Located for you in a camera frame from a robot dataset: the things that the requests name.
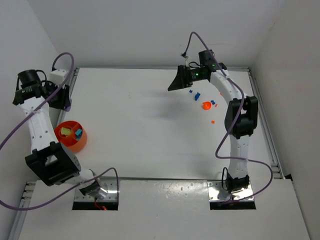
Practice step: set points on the aluminium frame rail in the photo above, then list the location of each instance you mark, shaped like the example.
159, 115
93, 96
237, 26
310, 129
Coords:
29, 187
275, 161

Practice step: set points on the aluminium frame rail right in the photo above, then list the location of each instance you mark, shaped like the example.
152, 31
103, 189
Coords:
275, 161

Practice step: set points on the orange round lego piece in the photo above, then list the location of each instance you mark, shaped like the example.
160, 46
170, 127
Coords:
206, 105

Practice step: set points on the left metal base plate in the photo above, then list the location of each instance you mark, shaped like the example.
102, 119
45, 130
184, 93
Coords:
108, 193

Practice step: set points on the orange divided round container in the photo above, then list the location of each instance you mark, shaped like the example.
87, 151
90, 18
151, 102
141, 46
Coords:
71, 142

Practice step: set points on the metal base plate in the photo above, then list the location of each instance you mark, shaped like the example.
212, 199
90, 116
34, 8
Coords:
218, 194
108, 193

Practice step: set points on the green lego brick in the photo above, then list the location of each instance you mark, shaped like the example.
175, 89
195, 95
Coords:
65, 131

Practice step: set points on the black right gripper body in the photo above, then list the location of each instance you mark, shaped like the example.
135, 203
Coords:
185, 77

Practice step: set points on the teal lego brick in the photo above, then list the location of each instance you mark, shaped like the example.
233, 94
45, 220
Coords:
78, 133

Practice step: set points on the purple lego piece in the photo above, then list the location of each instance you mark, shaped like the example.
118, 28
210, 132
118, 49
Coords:
68, 108

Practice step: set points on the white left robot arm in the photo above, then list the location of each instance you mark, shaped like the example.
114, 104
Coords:
52, 161

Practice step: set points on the aluminium frame rail left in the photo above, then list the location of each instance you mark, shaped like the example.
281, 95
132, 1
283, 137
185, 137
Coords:
29, 187

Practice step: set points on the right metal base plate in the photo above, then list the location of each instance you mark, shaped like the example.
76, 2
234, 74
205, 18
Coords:
218, 194

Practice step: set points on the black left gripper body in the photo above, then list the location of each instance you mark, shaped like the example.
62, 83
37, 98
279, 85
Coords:
64, 97

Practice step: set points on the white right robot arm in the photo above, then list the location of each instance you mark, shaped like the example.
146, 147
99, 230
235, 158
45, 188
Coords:
241, 117

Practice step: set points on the blue lego figure piece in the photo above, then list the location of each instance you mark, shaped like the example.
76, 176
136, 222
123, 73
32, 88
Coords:
197, 95

